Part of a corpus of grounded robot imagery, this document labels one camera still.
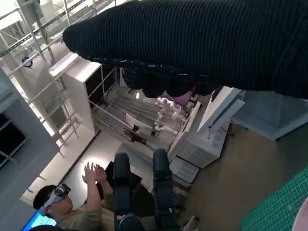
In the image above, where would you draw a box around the VR headset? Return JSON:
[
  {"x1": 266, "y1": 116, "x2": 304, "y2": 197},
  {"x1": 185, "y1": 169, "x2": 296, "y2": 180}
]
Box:
[{"x1": 40, "y1": 183, "x2": 72, "y2": 212}]

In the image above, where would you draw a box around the black camera on tripod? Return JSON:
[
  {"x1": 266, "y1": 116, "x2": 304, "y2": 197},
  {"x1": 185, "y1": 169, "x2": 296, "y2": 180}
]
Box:
[{"x1": 124, "y1": 125, "x2": 147, "y2": 145}]

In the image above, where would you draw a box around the white shelf cabinet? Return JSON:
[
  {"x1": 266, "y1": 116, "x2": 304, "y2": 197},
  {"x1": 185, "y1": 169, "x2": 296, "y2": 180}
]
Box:
[{"x1": 49, "y1": 52, "x2": 118, "y2": 138}]

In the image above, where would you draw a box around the round blue sign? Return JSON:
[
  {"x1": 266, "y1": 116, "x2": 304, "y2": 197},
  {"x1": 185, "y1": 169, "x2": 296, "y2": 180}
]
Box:
[{"x1": 21, "y1": 56, "x2": 34, "y2": 69}]

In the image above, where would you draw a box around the computer monitor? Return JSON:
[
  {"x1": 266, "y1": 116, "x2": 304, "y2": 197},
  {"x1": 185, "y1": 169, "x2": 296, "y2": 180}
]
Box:
[{"x1": 21, "y1": 209, "x2": 57, "y2": 231}]

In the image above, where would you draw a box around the small white mesh cabinet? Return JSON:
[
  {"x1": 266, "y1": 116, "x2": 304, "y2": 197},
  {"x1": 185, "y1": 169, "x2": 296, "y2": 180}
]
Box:
[{"x1": 169, "y1": 156, "x2": 200, "y2": 185}]

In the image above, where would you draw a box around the person's hand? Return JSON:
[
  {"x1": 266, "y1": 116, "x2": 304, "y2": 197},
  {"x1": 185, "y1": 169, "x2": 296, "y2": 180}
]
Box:
[
  {"x1": 92, "y1": 163, "x2": 108, "y2": 185},
  {"x1": 81, "y1": 162, "x2": 97, "y2": 184}
]

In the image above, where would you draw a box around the black flat panel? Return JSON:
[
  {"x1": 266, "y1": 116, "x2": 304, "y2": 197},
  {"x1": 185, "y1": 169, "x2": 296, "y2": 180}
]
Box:
[{"x1": 96, "y1": 161, "x2": 142, "y2": 200}]

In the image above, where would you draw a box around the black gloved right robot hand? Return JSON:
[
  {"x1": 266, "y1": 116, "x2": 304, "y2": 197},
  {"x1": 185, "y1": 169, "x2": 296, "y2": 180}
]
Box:
[{"x1": 62, "y1": 0, "x2": 308, "y2": 99}]

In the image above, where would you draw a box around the green cutting mat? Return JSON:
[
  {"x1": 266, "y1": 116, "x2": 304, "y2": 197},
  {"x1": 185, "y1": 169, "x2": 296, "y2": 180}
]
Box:
[{"x1": 240, "y1": 166, "x2": 308, "y2": 231}]

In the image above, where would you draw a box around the large white mesh cabinet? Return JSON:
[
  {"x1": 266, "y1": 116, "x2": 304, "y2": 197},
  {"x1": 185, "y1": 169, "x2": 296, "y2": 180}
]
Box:
[{"x1": 167, "y1": 85, "x2": 245, "y2": 169}]

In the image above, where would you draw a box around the grey glass box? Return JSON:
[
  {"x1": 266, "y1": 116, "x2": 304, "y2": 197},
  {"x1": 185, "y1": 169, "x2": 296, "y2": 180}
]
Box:
[{"x1": 231, "y1": 90, "x2": 308, "y2": 141}]

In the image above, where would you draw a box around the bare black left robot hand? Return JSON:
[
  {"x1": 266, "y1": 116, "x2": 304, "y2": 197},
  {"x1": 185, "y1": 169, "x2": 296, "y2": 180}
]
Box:
[{"x1": 113, "y1": 148, "x2": 183, "y2": 231}]

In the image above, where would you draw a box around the person with headset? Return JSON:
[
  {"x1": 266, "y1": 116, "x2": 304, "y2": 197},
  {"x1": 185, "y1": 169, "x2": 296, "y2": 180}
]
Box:
[{"x1": 32, "y1": 162, "x2": 116, "y2": 231}]

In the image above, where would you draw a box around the metal scaffold frame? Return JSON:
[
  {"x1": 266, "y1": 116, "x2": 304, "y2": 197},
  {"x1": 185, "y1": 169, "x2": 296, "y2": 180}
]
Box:
[{"x1": 0, "y1": 0, "x2": 102, "y2": 157}]

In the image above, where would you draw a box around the pink bowl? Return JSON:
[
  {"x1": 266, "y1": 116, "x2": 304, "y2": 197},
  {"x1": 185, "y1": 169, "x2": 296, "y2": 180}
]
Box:
[{"x1": 292, "y1": 199, "x2": 308, "y2": 231}]

